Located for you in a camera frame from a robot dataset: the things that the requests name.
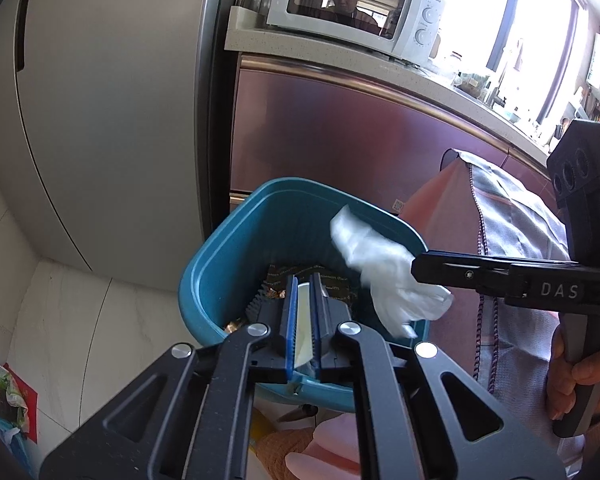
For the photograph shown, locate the kitchen window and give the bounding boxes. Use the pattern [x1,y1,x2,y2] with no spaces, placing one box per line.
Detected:
[407,0,581,126]

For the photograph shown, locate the white plastic bag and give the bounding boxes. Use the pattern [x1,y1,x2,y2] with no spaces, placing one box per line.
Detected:
[330,205,455,338]

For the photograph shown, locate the dotted white paper cup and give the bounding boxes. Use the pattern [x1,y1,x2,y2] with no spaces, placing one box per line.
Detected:
[295,282,322,367]

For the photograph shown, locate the colourful snack packets on floor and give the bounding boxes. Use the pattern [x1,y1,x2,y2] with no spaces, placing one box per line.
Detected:
[0,362,38,446]

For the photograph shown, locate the kitchen countertop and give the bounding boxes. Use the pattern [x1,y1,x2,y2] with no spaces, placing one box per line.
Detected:
[225,5,561,156]

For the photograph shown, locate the grey checked cloth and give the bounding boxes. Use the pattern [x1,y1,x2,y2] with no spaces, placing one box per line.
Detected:
[440,149,576,466]

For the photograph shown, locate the grey refrigerator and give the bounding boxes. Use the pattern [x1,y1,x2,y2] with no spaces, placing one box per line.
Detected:
[0,0,241,291]

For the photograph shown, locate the white microwave oven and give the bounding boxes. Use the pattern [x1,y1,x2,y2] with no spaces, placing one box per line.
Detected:
[266,0,446,58]

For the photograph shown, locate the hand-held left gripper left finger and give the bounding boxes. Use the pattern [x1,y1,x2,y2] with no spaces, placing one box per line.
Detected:
[40,275,301,480]

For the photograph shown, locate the person's right hand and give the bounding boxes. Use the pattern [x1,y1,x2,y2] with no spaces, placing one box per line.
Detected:
[547,327,600,421]

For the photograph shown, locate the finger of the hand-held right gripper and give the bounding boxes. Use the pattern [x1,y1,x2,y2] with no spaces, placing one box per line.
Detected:
[411,254,513,307]
[427,250,571,264]

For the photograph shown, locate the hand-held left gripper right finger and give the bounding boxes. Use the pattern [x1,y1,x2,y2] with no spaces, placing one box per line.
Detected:
[309,272,566,480]

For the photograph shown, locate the dark brown wrapper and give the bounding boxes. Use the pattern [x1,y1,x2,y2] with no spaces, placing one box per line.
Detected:
[265,262,352,307]

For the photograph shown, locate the peach knitted cloth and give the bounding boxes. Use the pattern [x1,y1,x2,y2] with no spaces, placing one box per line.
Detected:
[255,430,313,480]

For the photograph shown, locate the blue plastic bin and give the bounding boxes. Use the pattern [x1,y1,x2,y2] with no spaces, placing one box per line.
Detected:
[178,176,429,413]

